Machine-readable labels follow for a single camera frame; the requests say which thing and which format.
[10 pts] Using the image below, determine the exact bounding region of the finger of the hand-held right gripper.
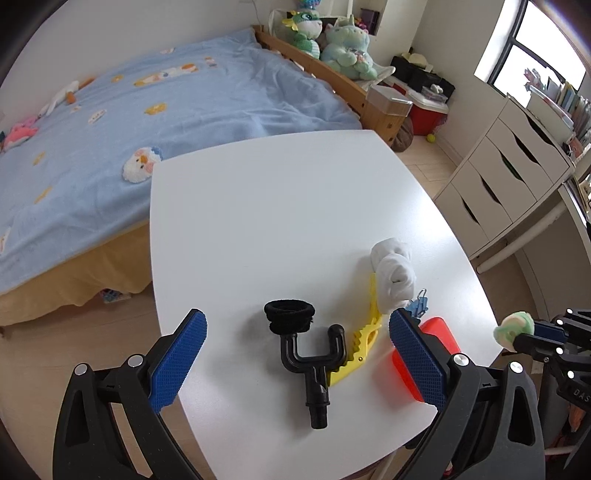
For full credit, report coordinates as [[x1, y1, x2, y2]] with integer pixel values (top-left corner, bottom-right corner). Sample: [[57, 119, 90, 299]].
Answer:
[[531, 307, 591, 344], [513, 333, 571, 367]]

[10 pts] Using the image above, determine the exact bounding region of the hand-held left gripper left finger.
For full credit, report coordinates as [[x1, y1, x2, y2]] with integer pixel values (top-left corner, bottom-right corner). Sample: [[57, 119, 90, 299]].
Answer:
[[53, 308, 208, 480]]

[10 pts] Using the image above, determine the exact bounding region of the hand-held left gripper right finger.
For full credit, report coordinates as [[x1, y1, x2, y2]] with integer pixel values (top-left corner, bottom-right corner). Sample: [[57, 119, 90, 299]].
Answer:
[[389, 307, 548, 480]]

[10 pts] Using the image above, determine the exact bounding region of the green and white ball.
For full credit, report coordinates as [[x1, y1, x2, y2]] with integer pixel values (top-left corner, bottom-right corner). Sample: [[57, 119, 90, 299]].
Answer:
[[494, 312, 535, 346]]

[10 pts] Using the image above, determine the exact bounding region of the red plastic cup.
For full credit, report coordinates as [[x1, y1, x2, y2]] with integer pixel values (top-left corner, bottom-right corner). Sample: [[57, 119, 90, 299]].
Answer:
[[392, 316, 460, 402]]

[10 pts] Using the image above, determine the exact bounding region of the blue binder clip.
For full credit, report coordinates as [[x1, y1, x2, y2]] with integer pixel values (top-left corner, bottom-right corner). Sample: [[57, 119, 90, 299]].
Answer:
[[405, 287, 431, 319]]

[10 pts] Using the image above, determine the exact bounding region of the yellow plastic clip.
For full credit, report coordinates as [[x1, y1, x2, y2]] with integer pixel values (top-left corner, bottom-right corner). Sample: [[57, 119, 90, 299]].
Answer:
[[327, 272, 384, 387]]

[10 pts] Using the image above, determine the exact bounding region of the white sock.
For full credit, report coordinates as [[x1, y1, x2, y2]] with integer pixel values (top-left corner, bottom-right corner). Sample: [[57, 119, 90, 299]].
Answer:
[[370, 237, 417, 312]]

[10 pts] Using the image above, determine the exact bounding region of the black forked plastic pipe fitting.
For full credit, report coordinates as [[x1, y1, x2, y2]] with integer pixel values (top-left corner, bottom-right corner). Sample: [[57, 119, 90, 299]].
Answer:
[[276, 324, 347, 430]]

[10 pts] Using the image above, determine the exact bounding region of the black hair tie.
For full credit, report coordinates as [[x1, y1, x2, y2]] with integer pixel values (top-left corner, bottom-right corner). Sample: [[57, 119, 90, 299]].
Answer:
[[264, 299, 316, 335]]

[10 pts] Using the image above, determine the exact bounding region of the white desk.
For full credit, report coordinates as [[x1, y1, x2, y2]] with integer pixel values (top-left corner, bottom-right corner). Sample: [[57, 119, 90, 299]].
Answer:
[[475, 171, 591, 315]]

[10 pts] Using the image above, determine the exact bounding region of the yellow bed skirt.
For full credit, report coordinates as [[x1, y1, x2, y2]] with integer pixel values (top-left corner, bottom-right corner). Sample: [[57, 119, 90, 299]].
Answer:
[[0, 222, 153, 328]]

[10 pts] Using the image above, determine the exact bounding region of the white drawer cabinet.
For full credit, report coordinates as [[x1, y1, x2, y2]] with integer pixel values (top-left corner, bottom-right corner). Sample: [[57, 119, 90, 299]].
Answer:
[[434, 99, 575, 261]]

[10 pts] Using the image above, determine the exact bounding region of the row of books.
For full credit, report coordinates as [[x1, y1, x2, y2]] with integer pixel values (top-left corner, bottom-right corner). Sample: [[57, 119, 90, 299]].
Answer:
[[524, 67, 591, 144]]

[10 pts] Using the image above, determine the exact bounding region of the brown cushion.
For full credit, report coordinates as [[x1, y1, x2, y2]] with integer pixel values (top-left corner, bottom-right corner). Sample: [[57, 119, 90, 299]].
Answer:
[[392, 115, 415, 152]]

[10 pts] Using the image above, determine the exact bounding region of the red cooler box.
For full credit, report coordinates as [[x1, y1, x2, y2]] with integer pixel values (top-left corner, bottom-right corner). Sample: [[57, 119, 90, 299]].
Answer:
[[409, 90, 450, 136]]

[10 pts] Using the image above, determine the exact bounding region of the bed with blue blanket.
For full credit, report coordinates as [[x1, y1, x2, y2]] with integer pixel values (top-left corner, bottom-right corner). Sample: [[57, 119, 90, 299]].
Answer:
[[0, 25, 363, 296]]

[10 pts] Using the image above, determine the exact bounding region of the clear plastic box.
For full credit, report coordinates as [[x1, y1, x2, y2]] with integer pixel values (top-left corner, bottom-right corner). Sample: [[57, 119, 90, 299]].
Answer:
[[367, 85, 413, 117]]

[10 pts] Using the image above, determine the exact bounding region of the pink plush toy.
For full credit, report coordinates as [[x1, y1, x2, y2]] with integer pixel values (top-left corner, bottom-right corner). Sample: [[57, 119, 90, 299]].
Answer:
[[0, 117, 40, 151]]

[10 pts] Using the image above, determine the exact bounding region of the black fabric storage box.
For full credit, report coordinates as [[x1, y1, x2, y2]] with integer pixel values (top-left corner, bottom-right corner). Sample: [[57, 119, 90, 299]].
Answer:
[[409, 67, 455, 97], [392, 55, 416, 80]]

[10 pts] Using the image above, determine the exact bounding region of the window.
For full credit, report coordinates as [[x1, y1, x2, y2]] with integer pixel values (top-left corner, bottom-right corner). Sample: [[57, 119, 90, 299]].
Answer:
[[475, 0, 591, 102]]

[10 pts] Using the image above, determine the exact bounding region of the white plush toy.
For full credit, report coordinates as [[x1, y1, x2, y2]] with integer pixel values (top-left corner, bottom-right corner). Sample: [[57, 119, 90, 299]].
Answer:
[[39, 80, 80, 116]]

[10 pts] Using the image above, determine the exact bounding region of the pale teal dinosaur plush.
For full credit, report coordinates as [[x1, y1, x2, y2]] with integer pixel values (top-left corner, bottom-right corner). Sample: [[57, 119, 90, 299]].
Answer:
[[320, 15, 378, 80]]

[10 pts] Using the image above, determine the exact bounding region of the dark shelf box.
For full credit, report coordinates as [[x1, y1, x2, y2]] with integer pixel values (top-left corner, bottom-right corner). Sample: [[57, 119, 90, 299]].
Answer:
[[359, 8, 382, 35]]

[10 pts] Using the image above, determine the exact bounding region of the green dragon plush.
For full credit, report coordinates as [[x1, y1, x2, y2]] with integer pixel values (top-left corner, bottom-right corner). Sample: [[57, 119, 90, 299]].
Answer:
[[281, 10, 324, 58]]

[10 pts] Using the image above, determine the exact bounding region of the wooden bed frame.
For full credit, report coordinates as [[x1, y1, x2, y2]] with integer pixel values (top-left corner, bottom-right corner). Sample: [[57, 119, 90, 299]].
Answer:
[[252, 25, 407, 148]]

